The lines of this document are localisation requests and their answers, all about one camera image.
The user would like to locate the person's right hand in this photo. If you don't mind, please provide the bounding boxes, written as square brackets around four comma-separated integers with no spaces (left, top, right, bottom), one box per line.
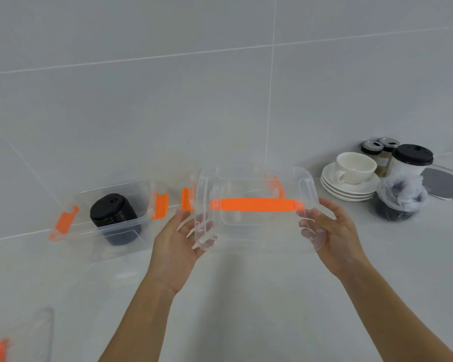
[298,197,372,280]

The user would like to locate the person's left hand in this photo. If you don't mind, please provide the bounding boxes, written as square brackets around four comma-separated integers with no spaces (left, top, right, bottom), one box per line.
[145,209,216,297]

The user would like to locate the clear storage box orange latches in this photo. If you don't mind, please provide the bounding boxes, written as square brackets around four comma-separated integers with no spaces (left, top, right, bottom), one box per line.
[180,167,287,223]
[48,179,170,262]

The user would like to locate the stack of black lids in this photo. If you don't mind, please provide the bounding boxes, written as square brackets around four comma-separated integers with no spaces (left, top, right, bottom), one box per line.
[90,193,138,247]

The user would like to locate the clear box lid orange handle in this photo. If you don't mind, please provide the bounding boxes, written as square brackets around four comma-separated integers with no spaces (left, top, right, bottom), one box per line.
[191,164,327,255]
[0,307,55,362]

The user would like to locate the person's left forearm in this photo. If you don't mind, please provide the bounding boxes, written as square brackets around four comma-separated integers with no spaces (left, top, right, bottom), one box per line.
[98,275,178,362]

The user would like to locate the person's right forearm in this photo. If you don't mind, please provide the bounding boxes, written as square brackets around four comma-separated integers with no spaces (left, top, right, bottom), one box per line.
[338,259,453,362]

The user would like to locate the white ceramic cup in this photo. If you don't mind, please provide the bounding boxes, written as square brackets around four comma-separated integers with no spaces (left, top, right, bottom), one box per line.
[334,152,378,185]

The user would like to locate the glass jar black silver lid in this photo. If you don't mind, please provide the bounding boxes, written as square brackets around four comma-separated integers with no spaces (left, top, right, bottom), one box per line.
[361,140,388,177]
[378,137,401,174]

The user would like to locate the white paper cup black lid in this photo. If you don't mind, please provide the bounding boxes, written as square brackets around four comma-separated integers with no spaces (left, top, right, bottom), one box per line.
[385,144,434,177]

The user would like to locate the stack of white saucers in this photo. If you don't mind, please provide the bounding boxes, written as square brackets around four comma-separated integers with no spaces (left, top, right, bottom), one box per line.
[323,184,374,202]

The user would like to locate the white saucer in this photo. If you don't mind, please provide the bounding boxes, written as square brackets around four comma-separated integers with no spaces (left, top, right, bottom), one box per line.
[321,163,381,193]
[321,180,378,200]
[321,176,379,197]

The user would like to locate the clear plastic bag dark contents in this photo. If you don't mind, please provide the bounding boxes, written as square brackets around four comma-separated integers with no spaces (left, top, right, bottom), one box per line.
[375,173,429,222]

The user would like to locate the grey round disc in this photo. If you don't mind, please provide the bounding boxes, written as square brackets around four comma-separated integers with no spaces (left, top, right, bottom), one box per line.
[421,167,453,200]

